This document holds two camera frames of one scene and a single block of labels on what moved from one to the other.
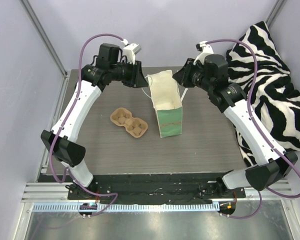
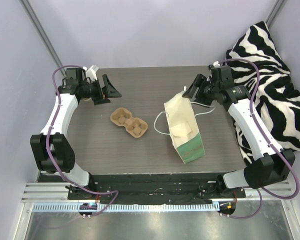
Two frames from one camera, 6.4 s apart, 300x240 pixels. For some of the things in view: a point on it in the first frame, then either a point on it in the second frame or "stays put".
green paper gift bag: x=167 y=100 → x=184 y=128
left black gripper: x=134 y=74 → x=100 y=90
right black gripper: x=186 y=72 → x=202 y=89
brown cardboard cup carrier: x=135 y=126 stays put
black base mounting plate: x=195 y=188 stays put
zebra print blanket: x=281 y=113 stays put
